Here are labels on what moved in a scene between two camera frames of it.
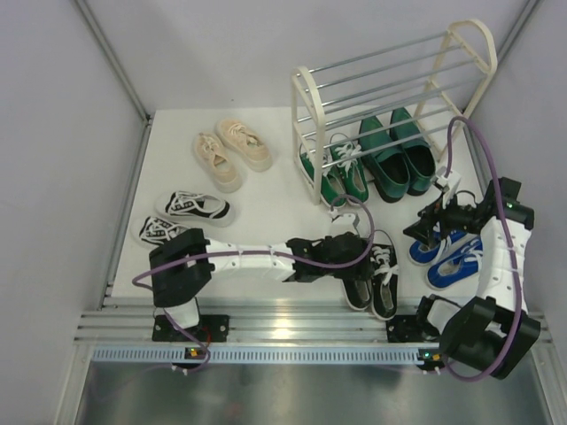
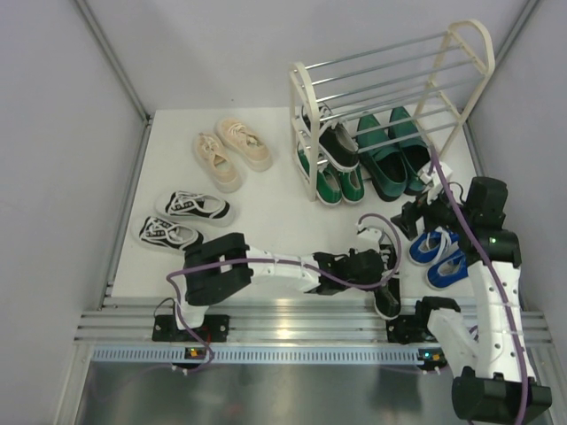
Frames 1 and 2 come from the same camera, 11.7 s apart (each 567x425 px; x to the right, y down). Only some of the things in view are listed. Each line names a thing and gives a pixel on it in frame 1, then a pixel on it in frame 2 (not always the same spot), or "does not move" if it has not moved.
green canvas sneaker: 349,158 does not move
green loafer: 415,150 does not move
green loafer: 386,165 does not move
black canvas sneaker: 359,291 -> 337,147
